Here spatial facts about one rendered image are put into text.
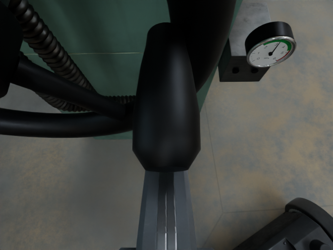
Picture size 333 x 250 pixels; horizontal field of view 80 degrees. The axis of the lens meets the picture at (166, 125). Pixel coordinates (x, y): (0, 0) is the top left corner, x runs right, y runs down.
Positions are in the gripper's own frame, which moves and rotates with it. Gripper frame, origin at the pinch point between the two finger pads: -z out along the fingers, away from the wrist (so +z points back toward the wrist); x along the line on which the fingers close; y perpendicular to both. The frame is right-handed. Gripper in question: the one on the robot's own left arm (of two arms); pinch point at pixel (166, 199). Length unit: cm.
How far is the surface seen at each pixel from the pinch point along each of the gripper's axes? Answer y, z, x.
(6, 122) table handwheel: -4.9, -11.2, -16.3
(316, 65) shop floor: -36, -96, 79
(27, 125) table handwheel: -5.5, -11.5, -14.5
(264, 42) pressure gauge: -0.5, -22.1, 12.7
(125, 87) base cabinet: -16.1, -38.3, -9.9
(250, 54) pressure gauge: -2.6, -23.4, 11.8
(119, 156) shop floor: -61, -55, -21
